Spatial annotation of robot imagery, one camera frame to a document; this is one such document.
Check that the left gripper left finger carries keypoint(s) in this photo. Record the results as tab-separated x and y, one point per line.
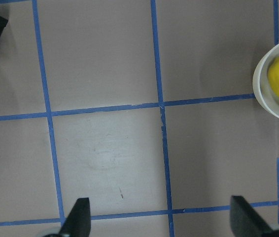
78	222

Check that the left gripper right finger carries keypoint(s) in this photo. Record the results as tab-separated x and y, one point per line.
245	221

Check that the white ceramic bowl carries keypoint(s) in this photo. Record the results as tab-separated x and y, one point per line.
261	87

